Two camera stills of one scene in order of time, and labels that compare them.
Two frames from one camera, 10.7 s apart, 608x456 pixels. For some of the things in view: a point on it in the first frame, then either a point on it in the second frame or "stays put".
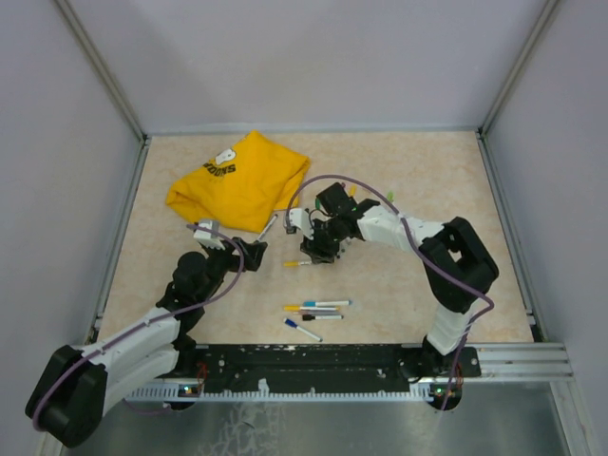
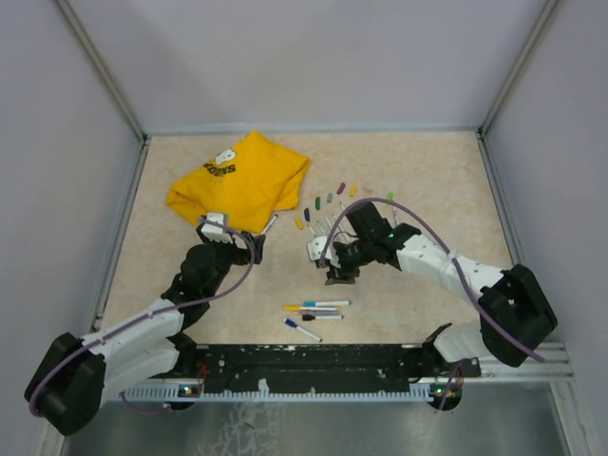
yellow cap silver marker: [311, 308] stays put
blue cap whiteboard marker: [292, 324] stays put
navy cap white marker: [268, 227] stays put
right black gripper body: [327, 238] -> [351, 257]
